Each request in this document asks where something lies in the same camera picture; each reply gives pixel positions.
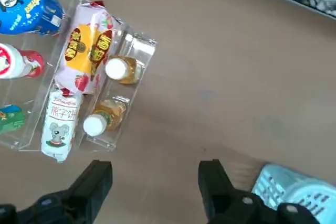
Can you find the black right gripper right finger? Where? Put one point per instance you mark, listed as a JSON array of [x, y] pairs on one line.
[[218, 192]]

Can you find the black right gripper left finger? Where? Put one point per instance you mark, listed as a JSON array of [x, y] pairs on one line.
[[84, 192]]

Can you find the yellow juice bottle white cap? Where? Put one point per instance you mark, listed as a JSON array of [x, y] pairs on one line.
[[110, 116], [118, 69]]

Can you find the light blue plastic basket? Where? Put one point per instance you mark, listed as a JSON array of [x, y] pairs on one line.
[[294, 182]]

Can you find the clear acrylic tiered shelf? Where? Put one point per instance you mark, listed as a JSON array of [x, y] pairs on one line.
[[141, 48]]

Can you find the white bear biscuit packet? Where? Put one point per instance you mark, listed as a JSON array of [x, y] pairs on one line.
[[60, 129]]

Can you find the green canister white lid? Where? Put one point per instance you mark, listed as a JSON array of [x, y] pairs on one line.
[[10, 119]]

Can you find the strawberry snack packet yellow label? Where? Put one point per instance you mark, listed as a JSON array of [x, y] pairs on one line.
[[84, 58]]

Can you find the white canister red lid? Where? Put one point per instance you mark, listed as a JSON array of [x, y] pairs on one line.
[[15, 61]]

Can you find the blue snack cup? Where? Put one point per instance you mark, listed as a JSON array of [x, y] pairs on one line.
[[23, 6]]

